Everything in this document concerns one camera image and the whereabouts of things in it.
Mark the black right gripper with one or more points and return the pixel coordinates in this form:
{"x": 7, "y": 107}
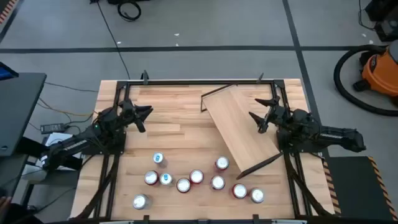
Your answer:
{"x": 278, "y": 114}

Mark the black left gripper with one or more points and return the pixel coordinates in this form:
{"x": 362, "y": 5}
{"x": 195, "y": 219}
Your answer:
{"x": 128, "y": 110}

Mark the silver can with blue tab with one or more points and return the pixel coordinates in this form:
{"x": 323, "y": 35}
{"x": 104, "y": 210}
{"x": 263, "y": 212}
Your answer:
{"x": 158, "y": 157}
{"x": 166, "y": 179}

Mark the red Coke Zero can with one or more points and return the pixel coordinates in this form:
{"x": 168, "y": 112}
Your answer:
{"x": 183, "y": 185}
{"x": 151, "y": 177}

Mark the red soda can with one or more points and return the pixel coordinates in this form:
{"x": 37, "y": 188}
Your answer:
{"x": 222, "y": 163}
{"x": 239, "y": 191}

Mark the red Cherry Coke can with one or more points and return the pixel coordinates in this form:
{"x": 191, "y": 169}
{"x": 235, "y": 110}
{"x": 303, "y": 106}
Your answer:
{"x": 196, "y": 176}

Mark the plain silver soda can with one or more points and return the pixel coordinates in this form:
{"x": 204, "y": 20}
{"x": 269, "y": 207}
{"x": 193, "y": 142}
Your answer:
{"x": 257, "y": 195}
{"x": 140, "y": 201}

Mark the red Coca-Cola original can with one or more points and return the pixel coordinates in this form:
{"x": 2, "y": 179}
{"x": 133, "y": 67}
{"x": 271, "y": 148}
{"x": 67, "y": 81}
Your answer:
{"x": 218, "y": 182}

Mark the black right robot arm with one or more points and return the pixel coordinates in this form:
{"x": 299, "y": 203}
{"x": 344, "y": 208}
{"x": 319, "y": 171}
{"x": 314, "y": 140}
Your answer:
{"x": 335, "y": 137}

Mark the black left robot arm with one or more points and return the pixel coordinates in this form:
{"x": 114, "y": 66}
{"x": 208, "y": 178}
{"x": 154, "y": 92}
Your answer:
{"x": 77, "y": 143}

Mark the wooden shelf with black legs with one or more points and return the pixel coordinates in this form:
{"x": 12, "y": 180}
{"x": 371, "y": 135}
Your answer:
{"x": 239, "y": 124}

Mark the orange shop vacuum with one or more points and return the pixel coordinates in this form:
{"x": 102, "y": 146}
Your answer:
{"x": 336, "y": 77}
{"x": 382, "y": 71}

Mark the white paper sheet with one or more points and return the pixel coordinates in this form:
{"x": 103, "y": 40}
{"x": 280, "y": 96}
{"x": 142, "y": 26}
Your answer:
{"x": 59, "y": 137}

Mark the black power adapter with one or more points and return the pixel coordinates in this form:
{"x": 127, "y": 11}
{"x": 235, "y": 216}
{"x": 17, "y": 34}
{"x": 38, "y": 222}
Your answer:
{"x": 53, "y": 128}

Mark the black desk crossbar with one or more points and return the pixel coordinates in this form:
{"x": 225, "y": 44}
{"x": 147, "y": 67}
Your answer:
{"x": 31, "y": 146}

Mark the black mat with hazard stripes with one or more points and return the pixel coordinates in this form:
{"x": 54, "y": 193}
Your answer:
{"x": 357, "y": 186}

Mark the black desk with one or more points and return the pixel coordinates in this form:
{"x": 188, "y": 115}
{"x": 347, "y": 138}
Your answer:
{"x": 18, "y": 109}

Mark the monitor with blue screen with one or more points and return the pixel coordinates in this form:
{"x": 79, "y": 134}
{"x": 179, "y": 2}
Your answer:
{"x": 6, "y": 73}

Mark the black equipment case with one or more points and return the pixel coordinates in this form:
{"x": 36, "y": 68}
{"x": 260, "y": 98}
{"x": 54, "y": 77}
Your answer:
{"x": 388, "y": 28}

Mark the person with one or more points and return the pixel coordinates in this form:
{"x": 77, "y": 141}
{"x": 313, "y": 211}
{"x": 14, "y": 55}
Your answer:
{"x": 7, "y": 207}

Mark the orange black hazard strip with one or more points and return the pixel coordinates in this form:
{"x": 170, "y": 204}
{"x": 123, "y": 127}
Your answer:
{"x": 7, "y": 7}

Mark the black metal table frame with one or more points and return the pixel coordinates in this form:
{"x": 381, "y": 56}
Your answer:
{"x": 186, "y": 82}

